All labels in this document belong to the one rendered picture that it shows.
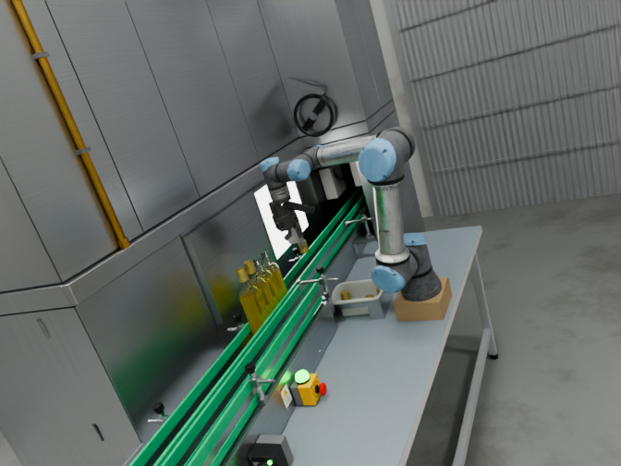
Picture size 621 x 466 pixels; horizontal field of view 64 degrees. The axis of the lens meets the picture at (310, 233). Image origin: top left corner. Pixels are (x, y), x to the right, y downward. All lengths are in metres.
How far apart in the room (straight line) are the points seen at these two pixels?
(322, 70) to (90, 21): 1.23
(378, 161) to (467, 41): 3.31
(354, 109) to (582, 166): 2.77
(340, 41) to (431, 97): 2.41
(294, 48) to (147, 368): 1.69
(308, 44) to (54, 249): 1.65
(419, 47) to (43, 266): 3.97
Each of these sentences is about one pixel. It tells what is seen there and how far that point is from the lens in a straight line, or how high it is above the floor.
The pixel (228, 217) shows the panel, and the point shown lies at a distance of 1.89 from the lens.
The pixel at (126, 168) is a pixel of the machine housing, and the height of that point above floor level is 1.59.
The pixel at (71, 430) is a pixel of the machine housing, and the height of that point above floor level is 0.93.
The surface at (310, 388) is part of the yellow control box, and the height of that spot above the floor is 0.82.
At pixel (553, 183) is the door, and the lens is 4.91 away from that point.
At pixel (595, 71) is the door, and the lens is 4.71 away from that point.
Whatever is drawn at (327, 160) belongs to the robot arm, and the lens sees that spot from 1.80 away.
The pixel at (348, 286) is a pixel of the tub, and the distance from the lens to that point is 2.11.
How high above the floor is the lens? 1.70
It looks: 17 degrees down
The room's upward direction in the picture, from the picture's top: 18 degrees counter-clockwise
